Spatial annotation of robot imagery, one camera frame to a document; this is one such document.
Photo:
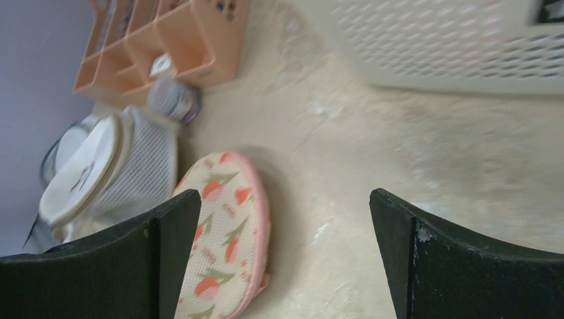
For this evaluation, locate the cream perforated laundry basket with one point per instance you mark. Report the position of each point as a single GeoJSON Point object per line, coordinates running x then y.
{"type": "Point", "coordinates": [499, 47]}

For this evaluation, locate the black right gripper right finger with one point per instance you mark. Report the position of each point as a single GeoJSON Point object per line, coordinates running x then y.
{"type": "Point", "coordinates": [438, 269]}

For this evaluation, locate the white cylindrical mesh laundry bag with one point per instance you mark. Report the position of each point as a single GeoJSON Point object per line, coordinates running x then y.
{"type": "Point", "coordinates": [126, 166]}

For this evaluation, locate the orange plastic desk organizer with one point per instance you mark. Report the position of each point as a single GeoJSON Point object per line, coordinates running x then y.
{"type": "Point", "coordinates": [202, 39]}

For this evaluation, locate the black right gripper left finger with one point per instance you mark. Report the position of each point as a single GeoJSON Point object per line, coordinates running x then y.
{"type": "Point", "coordinates": [134, 269]}

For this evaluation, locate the strawberry print mesh laundry bag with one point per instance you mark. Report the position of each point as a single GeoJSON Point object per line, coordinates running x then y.
{"type": "Point", "coordinates": [227, 265]}

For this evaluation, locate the small white box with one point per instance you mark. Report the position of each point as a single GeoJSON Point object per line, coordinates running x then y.
{"type": "Point", "coordinates": [161, 65]}

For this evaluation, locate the clear plastic round container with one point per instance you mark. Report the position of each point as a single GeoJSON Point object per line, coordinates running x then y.
{"type": "Point", "coordinates": [174, 100]}

